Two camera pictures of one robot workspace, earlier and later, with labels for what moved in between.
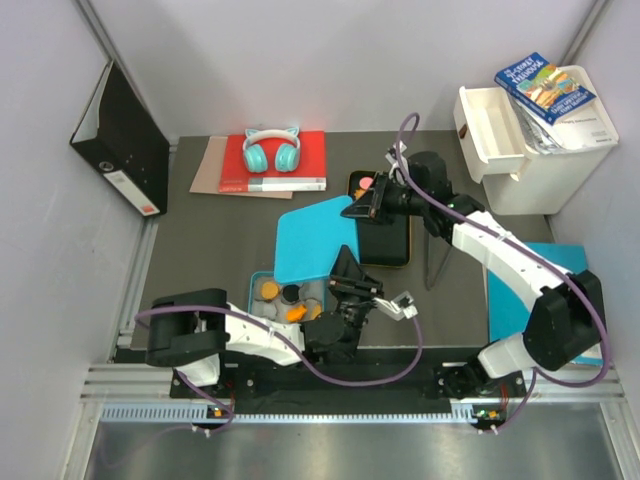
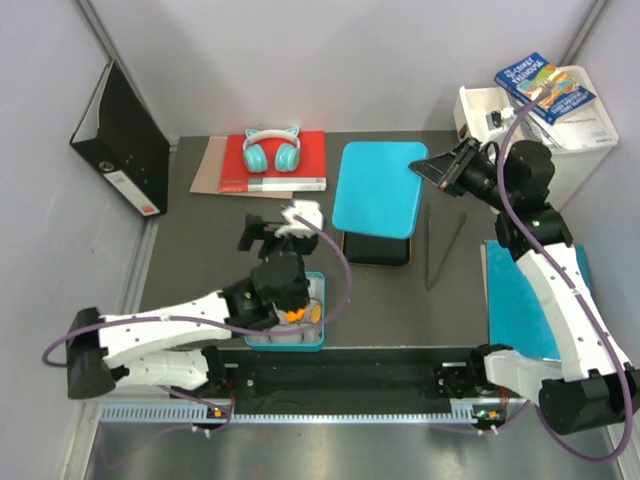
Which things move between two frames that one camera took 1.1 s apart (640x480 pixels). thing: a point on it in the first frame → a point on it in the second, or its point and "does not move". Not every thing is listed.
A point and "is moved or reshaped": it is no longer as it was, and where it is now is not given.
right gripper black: (367, 207) → (438, 169)
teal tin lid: (309, 239) is moved or reshaped
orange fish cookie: (295, 313) does not move
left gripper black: (346, 275) → (306, 244)
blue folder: (509, 313) does not move
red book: (309, 175) does not move
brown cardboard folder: (209, 174) does not move
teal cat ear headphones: (287, 153) does not move
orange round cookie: (316, 310) does not move
